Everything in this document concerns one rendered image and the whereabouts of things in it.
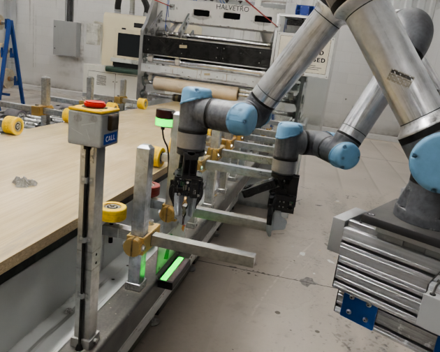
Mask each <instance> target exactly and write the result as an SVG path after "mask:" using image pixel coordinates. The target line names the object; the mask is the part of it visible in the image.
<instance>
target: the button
mask: <svg viewBox="0 0 440 352"><path fill-rule="evenodd" d="M84 105H85V106H86V107H89V108H104V107H105V106H106V103H105V102H104V101H95V100H86V101H84Z"/></svg>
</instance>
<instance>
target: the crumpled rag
mask: <svg viewBox="0 0 440 352"><path fill-rule="evenodd" d="M11 183H14V184H15V187H17V188H19V187H22V188H27V187H28V186H32V185H33V186H37V183H38V182H36V180H34V179H27V178H26V177H25V176H24V177H22V178H21V177H18V176H16V177H15V179H14V180H13V181H12V182H11Z"/></svg>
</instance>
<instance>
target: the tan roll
mask: <svg viewBox="0 0 440 352"><path fill-rule="evenodd" d="M145 83H146V84H151V85H153V88H154V89H156V90H161V91H171V92H176V93H182V90H183V88H184V87H188V86H190V87H204V88H207V89H211V90H212V98H220V99H225V100H230V101H237V100H238V98H239V96H240V97H246V98H247V97H248V95H249V94H245V93H239V90H238V89H239V87H231V86H226V85H216V84H210V83H204V82H195V81H189V80H180V79H174V78H165V77H159V76H156V77H154V80H145Z"/></svg>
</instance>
